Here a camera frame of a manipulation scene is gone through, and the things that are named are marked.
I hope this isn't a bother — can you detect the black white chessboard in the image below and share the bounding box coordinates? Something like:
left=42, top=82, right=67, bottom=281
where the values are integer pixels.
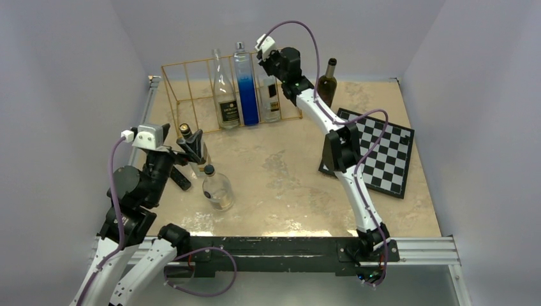
left=337, top=108, right=415, bottom=199

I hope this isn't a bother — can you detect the clear bottle black cap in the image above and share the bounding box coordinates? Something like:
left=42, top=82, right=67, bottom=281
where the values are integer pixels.
left=260, top=75, right=281, bottom=122

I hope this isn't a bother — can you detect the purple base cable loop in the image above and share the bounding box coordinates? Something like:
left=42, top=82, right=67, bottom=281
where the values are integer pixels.
left=163, top=246, right=237, bottom=298

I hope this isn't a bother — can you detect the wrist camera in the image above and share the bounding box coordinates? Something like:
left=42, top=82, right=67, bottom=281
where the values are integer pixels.
left=132, top=123, right=170, bottom=152
left=255, top=34, right=277, bottom=57

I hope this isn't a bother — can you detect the black microphone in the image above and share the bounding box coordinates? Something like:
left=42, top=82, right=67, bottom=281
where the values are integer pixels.
left=170, top=166, right=192, bottom=191

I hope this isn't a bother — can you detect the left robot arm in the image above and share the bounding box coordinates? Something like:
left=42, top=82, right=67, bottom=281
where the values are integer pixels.
left=71, top=124, right=192, bottom=305

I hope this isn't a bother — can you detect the clear bottle dark label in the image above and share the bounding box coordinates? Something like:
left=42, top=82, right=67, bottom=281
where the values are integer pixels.
left=212, top=48, right=240, bottom=129

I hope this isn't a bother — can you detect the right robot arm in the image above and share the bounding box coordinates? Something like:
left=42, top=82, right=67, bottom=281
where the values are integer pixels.
left=256, top=47, right=390, bottom=263

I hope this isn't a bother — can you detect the dark green wine bottle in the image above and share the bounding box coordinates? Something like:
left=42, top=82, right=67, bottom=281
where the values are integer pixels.
left=317, top=58, right=337, bottom=108

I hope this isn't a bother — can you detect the clear bottle gold white label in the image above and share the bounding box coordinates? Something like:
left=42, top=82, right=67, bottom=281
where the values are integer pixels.
left=202, top=164, right=234, bottom=212

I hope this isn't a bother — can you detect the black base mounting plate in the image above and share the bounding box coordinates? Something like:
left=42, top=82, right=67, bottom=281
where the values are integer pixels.
left=167, top=237, right=400, bottom=277

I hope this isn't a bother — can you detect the clear bottle black gold label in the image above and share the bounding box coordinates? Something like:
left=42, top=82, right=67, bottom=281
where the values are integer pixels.
left=176, top=123, right=211, bottom=177

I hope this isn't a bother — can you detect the tall blue gradient bottle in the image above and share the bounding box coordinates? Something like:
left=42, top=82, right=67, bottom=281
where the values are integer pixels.
left=233, top=41, right=259, bottom=126

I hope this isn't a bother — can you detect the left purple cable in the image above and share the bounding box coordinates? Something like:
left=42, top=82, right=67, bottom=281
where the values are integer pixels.
left=76, top=129, right=135, bottom=306

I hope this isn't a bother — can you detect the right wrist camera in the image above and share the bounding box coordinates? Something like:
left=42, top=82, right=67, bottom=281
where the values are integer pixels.
left=255, top=34, right=277, bottom=57

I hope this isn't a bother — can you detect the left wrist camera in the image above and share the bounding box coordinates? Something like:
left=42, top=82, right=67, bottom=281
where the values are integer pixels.
left=132, top=123, right=170, bottom=152

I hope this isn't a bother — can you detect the gold wire wine rack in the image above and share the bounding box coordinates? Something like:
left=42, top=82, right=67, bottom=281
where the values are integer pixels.
left=161, top=52, right=303, bottom=133

